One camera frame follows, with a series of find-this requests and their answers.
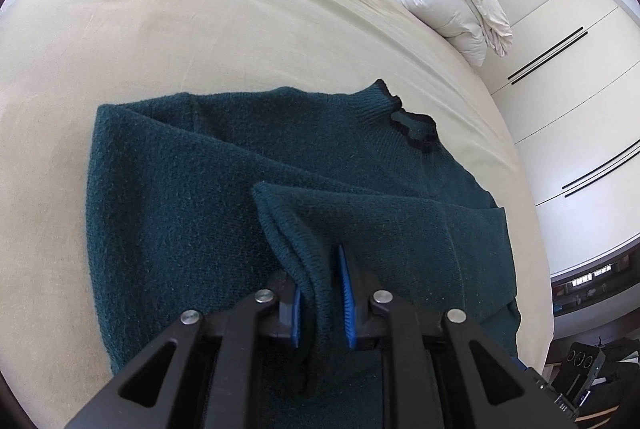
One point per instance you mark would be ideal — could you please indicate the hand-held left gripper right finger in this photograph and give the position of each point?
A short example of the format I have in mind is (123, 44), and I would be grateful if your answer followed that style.
(346, 294)

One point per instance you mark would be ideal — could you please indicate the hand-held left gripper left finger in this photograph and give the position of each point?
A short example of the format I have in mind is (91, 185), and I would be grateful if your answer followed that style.
(295, 314)

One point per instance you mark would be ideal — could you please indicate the dark green knit sweater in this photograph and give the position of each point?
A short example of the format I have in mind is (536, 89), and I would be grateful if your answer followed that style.
(200, 189)

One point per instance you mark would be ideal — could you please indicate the dark cloth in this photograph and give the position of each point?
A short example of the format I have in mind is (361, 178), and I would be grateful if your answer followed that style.
(622, 359)

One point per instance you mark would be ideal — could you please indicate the dark low shelf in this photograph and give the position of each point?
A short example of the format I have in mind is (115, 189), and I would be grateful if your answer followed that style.
(595, 289)

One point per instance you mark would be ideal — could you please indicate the white wardrobe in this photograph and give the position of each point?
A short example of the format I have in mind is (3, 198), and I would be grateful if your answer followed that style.
(575, 74)

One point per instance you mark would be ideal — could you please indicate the bed with beige sheet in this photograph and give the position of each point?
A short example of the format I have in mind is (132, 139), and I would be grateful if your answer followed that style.
(175, 24)

